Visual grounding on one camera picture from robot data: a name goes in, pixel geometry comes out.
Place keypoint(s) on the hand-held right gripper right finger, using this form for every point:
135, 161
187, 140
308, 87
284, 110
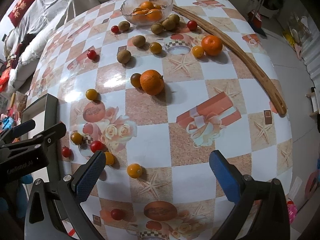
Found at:
223, 177

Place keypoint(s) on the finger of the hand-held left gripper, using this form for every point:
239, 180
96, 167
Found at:
53, 132
23, 126

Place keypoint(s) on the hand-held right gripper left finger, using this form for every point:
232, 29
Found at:
88, 177

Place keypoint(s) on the dark grey framed tray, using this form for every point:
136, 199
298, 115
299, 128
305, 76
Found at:
51, 110

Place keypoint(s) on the red cherry tomato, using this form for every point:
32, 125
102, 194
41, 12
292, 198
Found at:
115, 29
96, 146
66, 151
91, 54
192, 25
117, 213

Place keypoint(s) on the yellow cherry tomato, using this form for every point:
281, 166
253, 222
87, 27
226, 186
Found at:
155, 47
134, 170
91, 94
76, 138
110, 158
198, 51

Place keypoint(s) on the small brown kiwi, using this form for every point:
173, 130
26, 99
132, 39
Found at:
175, 18
139, 40
168, 24
123, 56
157, 28
123, 25

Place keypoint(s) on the checkered printed tablecloth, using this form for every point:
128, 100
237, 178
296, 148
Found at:
155, 140

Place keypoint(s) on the dark red clothing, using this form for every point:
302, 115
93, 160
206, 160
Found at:
23, 45

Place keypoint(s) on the dark brown cherry tomato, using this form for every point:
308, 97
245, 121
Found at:
135, 80

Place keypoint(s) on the orange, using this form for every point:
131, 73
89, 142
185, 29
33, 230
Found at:
154, 15
151, 82
212, 45
147, 5

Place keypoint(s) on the white grey quilt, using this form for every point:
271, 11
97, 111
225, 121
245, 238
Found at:
45, 7

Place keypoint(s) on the red cushion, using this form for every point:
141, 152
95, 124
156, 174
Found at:
23, 3

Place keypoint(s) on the clear glass bowl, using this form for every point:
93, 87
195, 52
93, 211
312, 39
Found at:
128, 6

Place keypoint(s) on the small mandarin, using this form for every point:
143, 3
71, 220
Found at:
137, 11

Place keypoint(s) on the long curved wooden stick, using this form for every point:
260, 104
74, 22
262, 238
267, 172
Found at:
207, 26

